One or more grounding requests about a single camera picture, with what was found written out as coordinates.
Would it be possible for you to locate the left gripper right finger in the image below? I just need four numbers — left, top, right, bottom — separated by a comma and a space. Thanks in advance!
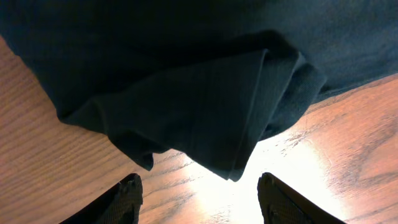
257, 172, 345, 224

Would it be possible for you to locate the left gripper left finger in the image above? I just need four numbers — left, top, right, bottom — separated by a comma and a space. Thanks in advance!
61, 173, 143, 224

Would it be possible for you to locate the black t-shirt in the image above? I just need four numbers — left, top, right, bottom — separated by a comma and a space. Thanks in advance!
1, 0, 397, 181

